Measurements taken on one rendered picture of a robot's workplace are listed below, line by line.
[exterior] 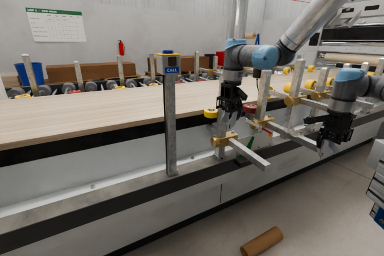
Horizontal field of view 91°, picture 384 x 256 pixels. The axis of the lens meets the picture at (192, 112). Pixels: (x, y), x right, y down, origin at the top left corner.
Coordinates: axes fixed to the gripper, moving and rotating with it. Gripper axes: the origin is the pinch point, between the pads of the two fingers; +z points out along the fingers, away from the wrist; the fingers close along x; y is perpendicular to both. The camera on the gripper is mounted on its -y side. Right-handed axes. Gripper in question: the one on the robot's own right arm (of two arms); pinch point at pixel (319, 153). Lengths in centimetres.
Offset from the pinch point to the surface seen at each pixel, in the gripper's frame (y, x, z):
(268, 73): -29.1, -4.5, -29.4
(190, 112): -50, -36, -7
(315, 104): -19.3, 23.5, -12.2
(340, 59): -122, 251, -21
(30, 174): -51, -109, 8
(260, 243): -16, -3, 75
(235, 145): -22.3, -26.5, 1.3
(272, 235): -17, 8, 75
